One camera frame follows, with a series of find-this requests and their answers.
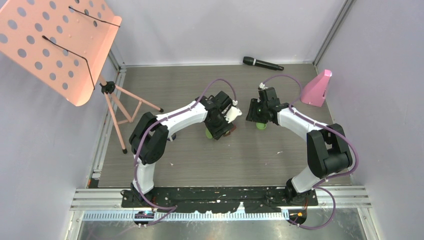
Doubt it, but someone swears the green black pill bottle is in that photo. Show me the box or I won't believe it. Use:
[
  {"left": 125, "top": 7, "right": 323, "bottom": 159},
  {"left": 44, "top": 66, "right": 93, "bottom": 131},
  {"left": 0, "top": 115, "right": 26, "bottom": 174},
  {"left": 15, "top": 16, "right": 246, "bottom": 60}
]
[{"left": 205, "top": 128, "right": 214, "bottom": 139}]

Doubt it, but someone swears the brown translucent pill container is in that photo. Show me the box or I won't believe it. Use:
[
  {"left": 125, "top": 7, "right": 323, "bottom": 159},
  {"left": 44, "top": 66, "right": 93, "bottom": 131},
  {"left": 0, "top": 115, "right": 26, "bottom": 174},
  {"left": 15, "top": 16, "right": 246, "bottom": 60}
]
[{"left": 223, "top": 125, "right": 237, "bottom": 137}]

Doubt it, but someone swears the green bottle cap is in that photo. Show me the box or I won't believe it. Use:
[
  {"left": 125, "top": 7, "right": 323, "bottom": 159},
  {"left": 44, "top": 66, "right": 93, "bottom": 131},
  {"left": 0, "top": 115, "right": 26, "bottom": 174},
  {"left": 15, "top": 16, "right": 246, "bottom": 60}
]
[{"left": 255, "top": 122, "right": 267, "bottom": 130}]

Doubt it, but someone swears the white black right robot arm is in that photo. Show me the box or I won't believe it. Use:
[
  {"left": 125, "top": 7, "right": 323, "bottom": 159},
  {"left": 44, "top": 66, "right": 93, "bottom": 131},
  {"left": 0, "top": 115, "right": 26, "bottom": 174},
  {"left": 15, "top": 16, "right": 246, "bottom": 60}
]
[{"left": 246, "top": 87, "right": 353, "bottom": 205}]

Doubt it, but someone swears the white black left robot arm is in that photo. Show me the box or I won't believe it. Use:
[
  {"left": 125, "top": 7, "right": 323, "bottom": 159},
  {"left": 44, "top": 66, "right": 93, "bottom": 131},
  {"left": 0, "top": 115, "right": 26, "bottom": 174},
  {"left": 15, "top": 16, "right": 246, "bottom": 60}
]
[{"left": 129, "top": 91, "right": 242, "bottom": 207}]

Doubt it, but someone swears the black microphone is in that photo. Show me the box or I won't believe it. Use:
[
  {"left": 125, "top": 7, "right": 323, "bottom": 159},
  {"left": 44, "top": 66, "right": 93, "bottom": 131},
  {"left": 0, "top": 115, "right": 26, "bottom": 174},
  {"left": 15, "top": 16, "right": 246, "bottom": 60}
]
[{"left": 242, "top": 56, "right": 285, "bottom": 71}]

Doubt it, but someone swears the pink wedge object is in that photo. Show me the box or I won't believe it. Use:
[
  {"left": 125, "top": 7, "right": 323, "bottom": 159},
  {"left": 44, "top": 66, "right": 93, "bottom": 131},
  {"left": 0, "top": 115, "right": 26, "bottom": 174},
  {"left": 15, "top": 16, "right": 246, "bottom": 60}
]
[{"left": 300, "top": 69, "right": 332, "bottom": 107}]

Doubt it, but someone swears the white capped pill bottle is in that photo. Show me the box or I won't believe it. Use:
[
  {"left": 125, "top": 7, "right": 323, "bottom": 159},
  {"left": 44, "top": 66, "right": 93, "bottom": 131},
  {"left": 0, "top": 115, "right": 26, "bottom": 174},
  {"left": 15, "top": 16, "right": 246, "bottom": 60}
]
[{"left": 167, "top": 133, "right": 177, "bottom": 142}]

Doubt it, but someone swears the pink music stand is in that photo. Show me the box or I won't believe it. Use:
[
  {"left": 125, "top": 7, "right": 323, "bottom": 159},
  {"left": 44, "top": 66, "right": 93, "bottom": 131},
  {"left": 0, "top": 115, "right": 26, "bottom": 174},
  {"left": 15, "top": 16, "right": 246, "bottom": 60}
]
[{"left": 0, "top": 0, "right": 165, "bottom": 155}]

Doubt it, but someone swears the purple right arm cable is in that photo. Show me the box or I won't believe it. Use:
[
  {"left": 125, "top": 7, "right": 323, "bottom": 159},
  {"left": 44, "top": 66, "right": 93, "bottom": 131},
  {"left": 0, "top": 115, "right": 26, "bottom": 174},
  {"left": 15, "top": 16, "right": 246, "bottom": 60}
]
[{"left": 259, "top": 73, "right": 360, "bottom": 230}]

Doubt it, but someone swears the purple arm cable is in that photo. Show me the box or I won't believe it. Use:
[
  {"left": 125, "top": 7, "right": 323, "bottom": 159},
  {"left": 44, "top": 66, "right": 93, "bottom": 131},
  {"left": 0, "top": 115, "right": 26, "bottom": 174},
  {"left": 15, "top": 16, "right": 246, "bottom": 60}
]
[
  {"left": 259, "top": 73, "right": 360, "bottom": 230},
  {"left": 132, "top": 78, "right": 240, "bottom": 226}
]

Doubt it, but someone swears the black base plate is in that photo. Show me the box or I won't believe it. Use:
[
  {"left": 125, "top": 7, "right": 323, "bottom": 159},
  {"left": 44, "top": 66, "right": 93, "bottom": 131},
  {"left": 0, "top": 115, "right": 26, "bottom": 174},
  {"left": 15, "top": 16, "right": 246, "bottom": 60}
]
[{"left": 120, "top": 186, "right": 318, "bottom": 214}]

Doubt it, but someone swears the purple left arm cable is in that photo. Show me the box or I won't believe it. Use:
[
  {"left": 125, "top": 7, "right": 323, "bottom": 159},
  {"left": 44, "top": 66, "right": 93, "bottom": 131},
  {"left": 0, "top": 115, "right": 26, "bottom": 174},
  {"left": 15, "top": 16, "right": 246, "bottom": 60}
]
[{"left": 132, "top": 78, "right": 240, "bottom": 226}]

